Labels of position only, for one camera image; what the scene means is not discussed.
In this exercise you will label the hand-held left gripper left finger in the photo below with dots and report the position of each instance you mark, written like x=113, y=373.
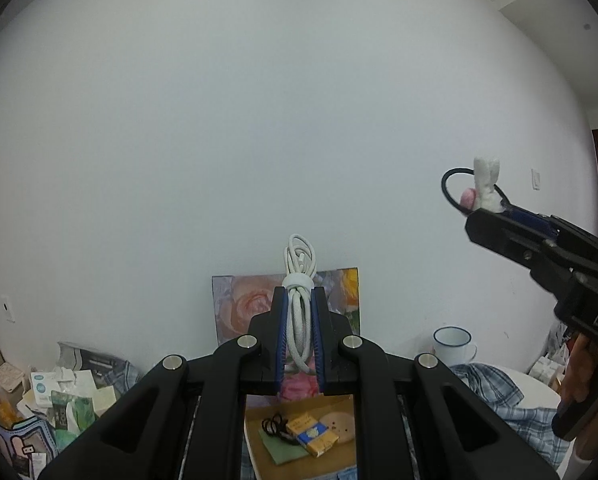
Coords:
x=279, y=340

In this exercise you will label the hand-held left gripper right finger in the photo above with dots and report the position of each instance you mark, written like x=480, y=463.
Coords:
x=320, y=340

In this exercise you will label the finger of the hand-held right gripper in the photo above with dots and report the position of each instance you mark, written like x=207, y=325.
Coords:
x=526, y=220
x=499, y=237

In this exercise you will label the cardboard box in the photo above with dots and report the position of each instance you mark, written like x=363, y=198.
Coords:
x=341, y=460

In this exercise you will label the person's right forearm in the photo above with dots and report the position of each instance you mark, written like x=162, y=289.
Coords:
x=594, y=442

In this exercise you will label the person's right hand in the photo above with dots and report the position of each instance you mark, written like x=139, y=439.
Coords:
x=579, y=360

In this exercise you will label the floral picture board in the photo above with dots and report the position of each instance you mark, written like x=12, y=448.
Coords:
x=239, y=305

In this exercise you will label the small white boxes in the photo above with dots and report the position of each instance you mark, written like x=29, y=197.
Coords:
x=544, y=367

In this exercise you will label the yellow small box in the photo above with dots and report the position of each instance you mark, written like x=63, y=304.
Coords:
x=311, y=432

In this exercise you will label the green felt sheet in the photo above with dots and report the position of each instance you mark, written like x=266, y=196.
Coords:
x=279, y=452

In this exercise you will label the white enamel mug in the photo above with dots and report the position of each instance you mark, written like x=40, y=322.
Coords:
x=451, y=345

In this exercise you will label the blue plaid shirt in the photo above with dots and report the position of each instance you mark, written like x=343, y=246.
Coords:
x=494, y=385
x=124, y=372

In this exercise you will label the green packet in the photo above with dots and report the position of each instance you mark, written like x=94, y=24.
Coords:
x=71, y=410

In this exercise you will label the white box with teal label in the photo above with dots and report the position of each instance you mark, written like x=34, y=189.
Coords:
x=41, y=385

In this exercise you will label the blue patterned bag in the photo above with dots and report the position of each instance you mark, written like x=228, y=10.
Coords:
x=24, y=445

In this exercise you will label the white wall switch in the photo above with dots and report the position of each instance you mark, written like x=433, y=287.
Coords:
x=536, y=179

